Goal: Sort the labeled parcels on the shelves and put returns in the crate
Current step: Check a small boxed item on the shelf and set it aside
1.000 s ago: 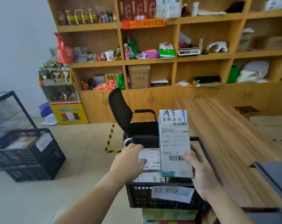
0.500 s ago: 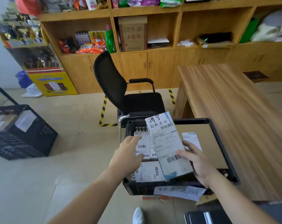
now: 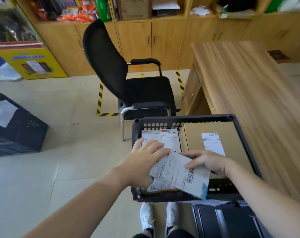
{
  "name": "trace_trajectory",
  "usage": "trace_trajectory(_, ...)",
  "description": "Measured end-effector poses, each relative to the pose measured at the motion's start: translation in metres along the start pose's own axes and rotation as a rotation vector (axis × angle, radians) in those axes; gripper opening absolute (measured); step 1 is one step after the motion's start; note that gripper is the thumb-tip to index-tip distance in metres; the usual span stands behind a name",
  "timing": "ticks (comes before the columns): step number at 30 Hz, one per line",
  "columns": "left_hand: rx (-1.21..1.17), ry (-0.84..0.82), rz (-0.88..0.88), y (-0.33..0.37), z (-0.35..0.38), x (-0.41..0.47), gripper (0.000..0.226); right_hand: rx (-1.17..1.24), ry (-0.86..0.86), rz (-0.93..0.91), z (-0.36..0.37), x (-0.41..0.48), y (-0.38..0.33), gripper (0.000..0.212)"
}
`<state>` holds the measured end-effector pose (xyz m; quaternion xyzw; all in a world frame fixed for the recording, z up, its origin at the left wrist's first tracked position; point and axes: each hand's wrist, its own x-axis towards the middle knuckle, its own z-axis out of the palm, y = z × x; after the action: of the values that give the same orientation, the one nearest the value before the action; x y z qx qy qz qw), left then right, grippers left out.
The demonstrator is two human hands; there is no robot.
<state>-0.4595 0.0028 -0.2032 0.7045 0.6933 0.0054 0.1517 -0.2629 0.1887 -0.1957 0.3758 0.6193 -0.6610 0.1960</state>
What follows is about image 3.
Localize person's right hand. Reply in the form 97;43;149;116
180;150;234;178

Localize person's left hand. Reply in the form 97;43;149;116
115;137;171;189

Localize brown cardboard box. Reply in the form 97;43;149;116
183;121;255;179

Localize grey blue box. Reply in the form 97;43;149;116
149;152;212;200

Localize person's left forearm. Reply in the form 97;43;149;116
21;167;130;238

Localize person's right forearm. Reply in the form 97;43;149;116
224;161;300;238

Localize person's white shoe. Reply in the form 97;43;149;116
165;202;180;230
139;202;155;231

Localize handwritten white paper label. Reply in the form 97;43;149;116
187;199;230;207

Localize black shorts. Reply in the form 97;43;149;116
132;228;196;238

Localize wooden desk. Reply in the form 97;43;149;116
182;41;300;204

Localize black mesh office chair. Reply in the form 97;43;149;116
82;19;177;141

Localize dark brown flat case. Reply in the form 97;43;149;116
268;49;291;64

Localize yellow display stand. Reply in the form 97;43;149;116
0;2;68;80

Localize white crumpled paper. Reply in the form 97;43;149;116
189;5;211;17

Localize black yellow bundle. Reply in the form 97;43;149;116
213;0;260;20

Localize upright cardboard carton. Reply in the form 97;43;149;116
118;0;152;20

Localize white plastic bag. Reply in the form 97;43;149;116
0;63;23;82

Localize green bottle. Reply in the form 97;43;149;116
95;0;112;22

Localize pile of red snack packets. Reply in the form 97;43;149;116
31;0;98;23

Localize green bag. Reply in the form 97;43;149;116
264;0;287;14

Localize white cloth bag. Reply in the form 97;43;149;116
279;0;300;13

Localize wooden wall cabinet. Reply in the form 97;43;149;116
13;0;300;77

